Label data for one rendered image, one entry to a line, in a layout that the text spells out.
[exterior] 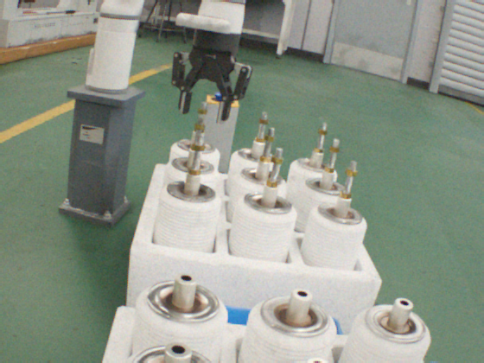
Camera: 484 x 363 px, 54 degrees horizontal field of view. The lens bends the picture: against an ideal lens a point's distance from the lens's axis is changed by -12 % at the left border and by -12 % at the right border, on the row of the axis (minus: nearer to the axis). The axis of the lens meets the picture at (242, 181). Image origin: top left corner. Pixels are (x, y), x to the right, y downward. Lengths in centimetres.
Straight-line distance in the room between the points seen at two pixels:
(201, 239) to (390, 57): 539
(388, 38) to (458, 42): 86
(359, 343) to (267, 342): 11
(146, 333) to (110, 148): 71
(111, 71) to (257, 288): 59
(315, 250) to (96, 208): 58
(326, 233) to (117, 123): 56
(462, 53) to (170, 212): 558
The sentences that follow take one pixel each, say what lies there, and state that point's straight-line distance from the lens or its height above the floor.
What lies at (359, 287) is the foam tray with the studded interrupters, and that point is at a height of 16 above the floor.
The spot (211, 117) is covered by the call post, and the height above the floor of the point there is 28.
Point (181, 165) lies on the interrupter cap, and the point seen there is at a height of 25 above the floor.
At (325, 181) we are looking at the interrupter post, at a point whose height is 26.
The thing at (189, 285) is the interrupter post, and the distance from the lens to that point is 52.
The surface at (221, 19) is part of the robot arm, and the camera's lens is 83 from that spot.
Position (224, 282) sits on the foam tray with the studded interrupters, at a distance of 80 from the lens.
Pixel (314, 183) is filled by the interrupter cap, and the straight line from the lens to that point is 96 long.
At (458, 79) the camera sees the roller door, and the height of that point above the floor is 24.
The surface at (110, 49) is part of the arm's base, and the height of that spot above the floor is 40.
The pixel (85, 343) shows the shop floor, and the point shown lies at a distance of 87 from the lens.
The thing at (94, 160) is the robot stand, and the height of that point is 15.
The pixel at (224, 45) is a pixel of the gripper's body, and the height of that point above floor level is 47.
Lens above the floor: 55
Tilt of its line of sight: 20 degrees down
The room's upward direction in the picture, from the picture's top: 11 degrees clockwise
